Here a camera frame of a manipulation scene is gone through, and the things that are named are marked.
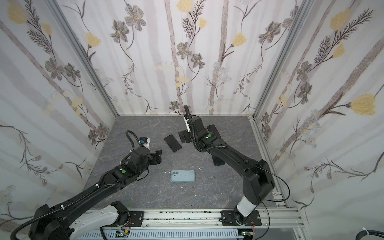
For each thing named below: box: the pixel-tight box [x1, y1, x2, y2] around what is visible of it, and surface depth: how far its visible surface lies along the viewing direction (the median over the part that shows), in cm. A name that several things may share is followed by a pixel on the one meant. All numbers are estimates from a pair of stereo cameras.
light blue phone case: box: [170, 169, 196, 183], surface depth 91 cm
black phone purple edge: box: [164, 134, 182, 153], surface depth 106 cm
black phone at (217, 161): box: [211, 154, 225, 166], surface depth 95 cm
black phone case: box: [211, 153, 225, 166], surface depth 95 cm
